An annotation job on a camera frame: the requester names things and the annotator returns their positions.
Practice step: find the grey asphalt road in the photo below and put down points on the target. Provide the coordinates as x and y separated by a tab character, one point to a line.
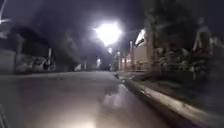
66	100

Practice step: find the pale concrete kerb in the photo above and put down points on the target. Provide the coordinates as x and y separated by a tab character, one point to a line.
173	106

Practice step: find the tree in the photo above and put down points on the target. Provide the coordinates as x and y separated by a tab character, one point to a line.
70	53

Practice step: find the building with lit front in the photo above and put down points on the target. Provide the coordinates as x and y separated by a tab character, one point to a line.
140	50

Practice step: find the street lamp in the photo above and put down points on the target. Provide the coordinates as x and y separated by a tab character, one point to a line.
108	33

